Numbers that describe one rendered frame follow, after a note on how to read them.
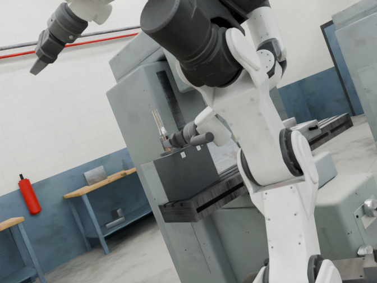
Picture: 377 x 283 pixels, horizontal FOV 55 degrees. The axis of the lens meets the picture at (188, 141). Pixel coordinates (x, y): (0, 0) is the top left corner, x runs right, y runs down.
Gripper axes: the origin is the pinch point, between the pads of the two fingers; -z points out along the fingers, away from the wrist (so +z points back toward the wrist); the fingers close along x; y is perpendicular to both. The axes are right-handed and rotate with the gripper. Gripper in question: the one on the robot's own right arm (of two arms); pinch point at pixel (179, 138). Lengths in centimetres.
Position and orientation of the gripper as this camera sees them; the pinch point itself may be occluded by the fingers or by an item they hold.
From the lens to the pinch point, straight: 141.4
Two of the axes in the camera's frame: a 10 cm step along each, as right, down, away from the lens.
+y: 3.7, 9.3, 0.4
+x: -7.8, 3.3, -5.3
